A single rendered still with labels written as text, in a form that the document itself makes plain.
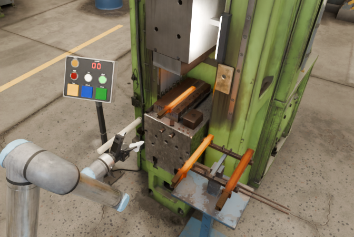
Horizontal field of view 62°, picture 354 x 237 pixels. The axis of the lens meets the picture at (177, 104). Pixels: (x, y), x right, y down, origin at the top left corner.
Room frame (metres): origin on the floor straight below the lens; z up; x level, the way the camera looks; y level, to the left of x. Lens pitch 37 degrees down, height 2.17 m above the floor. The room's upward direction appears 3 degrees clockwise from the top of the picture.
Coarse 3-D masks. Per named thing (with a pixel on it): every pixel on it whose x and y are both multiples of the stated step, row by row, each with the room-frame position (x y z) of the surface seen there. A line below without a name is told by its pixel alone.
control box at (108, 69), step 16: (80, 64) 1.71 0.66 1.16; (96, 64) 1.70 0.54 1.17; (112, 64) 1.69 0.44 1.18; (64, 80) 1.67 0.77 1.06; (80, 80) 1.66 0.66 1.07; (96, 80) 1.65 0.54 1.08; (112, 80) 1.64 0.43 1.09; (64, 96) 1.61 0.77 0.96; (80, 96) 1.60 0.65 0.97; (112, 96) 1.60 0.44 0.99
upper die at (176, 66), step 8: (160, 56) 1.53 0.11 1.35; (168, 56) 1.50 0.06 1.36; (200, 56) 1.63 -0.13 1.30; (160, 64) 1.53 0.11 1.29; (168, 64) 1.50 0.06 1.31; (176, 64) 1.46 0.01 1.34; (184, 64) 1.48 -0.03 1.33; (192, 64) 1.56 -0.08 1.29; (176, 72) 1.46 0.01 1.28; (184, 72) 1.49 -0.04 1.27
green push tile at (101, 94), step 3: (96, 87) 1.62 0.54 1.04; (96, 90) 1.61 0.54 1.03; (99, 90) 1.61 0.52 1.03; (102, 90) 1.60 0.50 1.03; (105, 90) 1.60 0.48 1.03; (96, 93) 1.60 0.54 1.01; (99, 93) 1.60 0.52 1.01; (102, 93) 1.59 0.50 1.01; (105, 93) 1.59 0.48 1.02; (96, 96) 1.59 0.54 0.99; (99, 96) 1.58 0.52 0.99; (102, 96) 1.58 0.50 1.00; (105, 96) 1.58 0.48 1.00; (102, 99) 1.57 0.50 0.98; (105, 99) 1.57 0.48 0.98
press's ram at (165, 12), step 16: (160, 0) 1.53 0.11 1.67; (176, 0) 1.47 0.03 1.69; (192, 0) 1.42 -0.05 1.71; (208, 0) 1.55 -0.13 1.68; (224, 0) 1.71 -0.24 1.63; (160, 16) 1.53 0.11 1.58; (176, 16) 1.47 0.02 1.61; (192, 16) 1.42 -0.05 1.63; (208, 16) 1.56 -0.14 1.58; (160, 32) 1.53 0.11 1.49; (176, 32) 1.47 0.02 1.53; (192, 32) 1.43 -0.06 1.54; (208, 32) 1.58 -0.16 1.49; (160, 48) 1.53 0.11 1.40; (176, 48) 1.47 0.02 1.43; (192, 48) 1.45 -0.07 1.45; (208, 48) 1.60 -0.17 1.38
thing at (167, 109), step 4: (192, 88) 1.71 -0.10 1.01; (184, 92) 1.66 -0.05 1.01; (188, 92) 1.67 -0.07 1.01; (180, 96) 1.61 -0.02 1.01; (184, 96) 1.62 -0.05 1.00; (176, 100) 1.57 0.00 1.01; (180, 100) 1.58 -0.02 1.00; (172, 104) 1.52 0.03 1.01; (164, 108) 1.47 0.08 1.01; (168, 108) 1.47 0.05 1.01; (160, 112) 1.43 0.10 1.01; (164, 112) 1.43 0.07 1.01; (168, 112) 1.46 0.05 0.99; (160, 116) 1.41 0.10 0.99
